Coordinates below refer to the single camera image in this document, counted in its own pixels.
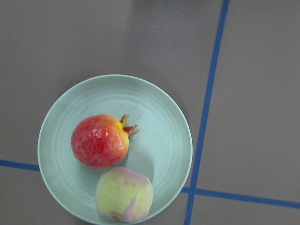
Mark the yellow pink peach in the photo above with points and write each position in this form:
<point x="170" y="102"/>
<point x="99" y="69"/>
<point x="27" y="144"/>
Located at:
<point x="123" y="195"/>

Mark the red pomegranate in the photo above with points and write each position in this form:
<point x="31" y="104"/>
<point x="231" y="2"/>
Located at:
<point x="101" y="141"/>

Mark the green plate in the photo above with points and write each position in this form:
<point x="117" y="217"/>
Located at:
<point x="162" y="149"/>

